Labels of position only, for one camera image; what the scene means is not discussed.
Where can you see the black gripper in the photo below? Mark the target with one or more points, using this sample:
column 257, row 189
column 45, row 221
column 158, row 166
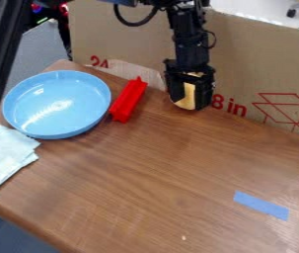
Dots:
column 191, row 47

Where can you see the yellow ball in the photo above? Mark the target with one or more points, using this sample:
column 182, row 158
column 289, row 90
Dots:
column 187, row 102

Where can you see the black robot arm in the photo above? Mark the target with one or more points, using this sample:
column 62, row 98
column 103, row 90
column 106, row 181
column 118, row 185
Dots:
column 155, row 5

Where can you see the red rectangular block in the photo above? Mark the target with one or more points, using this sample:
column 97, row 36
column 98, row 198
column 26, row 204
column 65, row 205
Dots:
column 126, row 102

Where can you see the blue plate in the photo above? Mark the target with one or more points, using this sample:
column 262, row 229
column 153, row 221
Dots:
column 57, row 104

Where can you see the grey partition panel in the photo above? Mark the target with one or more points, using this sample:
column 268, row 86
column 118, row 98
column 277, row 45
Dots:
column 41, row 50

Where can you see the blue tape strip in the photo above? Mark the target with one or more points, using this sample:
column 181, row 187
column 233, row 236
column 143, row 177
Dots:
column 261, row 205

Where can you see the black computer with lights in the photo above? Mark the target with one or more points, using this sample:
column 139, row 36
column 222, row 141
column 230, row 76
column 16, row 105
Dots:
column 51, row 9

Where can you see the light blue folded cloth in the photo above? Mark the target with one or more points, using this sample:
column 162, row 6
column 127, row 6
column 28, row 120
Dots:
column 18, row 152

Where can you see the cardboard box wall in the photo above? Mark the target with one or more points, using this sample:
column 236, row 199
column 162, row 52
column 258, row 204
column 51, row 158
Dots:
column 256, row 57

